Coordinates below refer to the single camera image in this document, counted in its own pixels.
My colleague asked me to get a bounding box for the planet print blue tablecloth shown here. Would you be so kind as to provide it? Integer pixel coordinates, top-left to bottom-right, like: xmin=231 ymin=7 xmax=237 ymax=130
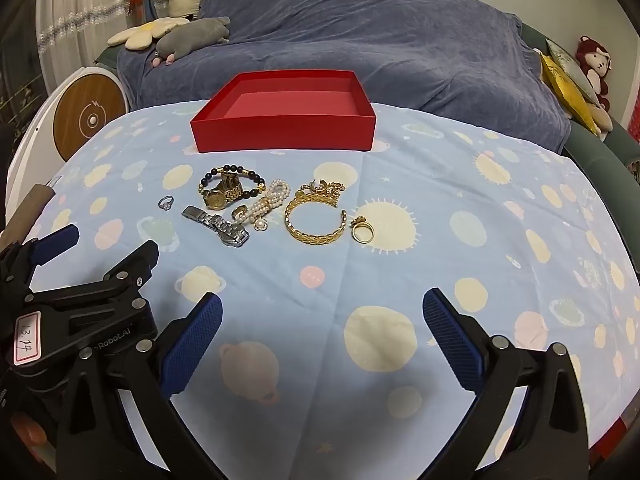
xmin=7 ymin=102 xmax=640 ymax=480

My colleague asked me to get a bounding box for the gold wristwatch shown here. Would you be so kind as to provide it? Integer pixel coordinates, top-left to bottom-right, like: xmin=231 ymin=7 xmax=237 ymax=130
xmin=201 ymin=171 xmax=244 ymax=211

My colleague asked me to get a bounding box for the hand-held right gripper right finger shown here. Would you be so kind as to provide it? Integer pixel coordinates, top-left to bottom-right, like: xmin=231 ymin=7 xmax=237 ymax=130
xmin=422 ymin=287 xmax=591 ymax=480

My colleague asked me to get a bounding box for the gold ring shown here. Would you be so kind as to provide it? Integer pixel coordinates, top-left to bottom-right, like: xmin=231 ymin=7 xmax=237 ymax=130
xmin=350 ymin=215 xmax=375 ymax=244

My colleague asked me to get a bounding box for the dark red monkey plush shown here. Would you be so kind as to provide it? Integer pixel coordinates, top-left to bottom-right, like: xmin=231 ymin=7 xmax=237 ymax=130
xmin=575 ymin=36 xmax=613 ymax=111

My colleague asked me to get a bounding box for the gold bangle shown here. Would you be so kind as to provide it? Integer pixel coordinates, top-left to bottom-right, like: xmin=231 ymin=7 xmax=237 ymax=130
xmin=284 ymin=192 xmax=348 ymax=247

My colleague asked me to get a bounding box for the silver wristwatch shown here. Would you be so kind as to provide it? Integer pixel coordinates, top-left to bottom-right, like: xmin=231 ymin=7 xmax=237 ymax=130
xmin=181 ymin=205 xmax=250 ymax=248

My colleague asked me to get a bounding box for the purple-covered sofa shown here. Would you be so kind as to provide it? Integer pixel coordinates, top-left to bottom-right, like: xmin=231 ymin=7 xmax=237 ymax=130
xmin=116 ymin=0 xmax=572 ymax=153

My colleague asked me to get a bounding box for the pearl bracelet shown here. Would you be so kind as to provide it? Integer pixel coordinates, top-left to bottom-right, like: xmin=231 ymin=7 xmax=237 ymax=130
xmin=242 ymin=178 xmax=292 ymax=226

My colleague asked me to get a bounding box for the green sofa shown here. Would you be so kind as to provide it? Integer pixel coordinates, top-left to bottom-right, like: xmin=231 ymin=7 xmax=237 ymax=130
xmin=520 ymin=25 xmax=640 ymax=186

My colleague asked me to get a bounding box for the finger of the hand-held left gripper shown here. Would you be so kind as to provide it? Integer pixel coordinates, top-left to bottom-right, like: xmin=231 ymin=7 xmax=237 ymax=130
xmin=0 ymin=224 xmax=81 ymax=301
xmin=30 ymin=240 xmax=160 ymax=312

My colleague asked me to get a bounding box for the flower shaped cushion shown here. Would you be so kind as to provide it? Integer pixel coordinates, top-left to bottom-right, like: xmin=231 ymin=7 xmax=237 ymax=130
xmin=107 ymin=16 xmax=191 ymax=52

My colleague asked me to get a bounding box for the black bead bracelet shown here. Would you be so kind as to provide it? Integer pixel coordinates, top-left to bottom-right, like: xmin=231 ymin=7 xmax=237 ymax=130
xmin=200 ymin=164 xmax=266 ymax=198

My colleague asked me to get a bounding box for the white round appliance wooden disc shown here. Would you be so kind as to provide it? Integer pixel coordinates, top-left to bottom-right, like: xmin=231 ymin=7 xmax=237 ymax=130
xmin=10 ymin=64 xmax=131 ymax=171

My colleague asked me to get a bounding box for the grey pillow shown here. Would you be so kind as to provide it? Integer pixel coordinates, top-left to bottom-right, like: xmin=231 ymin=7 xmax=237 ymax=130
xmin=545 ymin=37 xmax=608 ymax=108

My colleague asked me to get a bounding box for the grey plush toy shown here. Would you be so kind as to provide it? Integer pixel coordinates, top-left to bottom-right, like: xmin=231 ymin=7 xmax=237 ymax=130
xmin=152 ymin=16 xmax=232 ymax=67

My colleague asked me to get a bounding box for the gold chain bracelet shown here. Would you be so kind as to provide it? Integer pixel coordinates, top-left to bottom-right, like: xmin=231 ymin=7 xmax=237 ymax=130
xmin=299 ymin=178 xmax=347 ymax=207

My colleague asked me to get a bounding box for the small cream cushion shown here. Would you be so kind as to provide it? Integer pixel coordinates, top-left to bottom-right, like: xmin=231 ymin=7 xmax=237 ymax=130
xmin=590 ymin=107 xmax=615 ymax=136

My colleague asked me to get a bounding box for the red cardboard box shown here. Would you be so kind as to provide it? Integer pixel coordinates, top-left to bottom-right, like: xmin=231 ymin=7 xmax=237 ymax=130
xmin=190 ymin=70 xmax=377 ymax=154

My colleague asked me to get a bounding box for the yellow pillow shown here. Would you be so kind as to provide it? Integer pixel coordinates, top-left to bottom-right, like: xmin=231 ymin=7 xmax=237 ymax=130
xmin=539 ymin=52 xmax=601 ymax=136

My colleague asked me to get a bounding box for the cardboard tube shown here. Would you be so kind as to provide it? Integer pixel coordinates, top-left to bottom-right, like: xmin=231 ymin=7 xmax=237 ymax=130
xmin=0 ymin=184 xmax=55 ymax=246

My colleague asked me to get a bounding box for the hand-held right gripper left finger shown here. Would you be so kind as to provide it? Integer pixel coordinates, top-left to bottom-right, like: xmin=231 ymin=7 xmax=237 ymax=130
xmin=52 ymin=292 xmax=223 ymax=480

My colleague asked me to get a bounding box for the white sheer curtain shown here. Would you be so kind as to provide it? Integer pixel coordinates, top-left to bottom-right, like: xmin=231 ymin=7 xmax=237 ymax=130
xmin=35 ymin=0 xmax=151 ymax=96

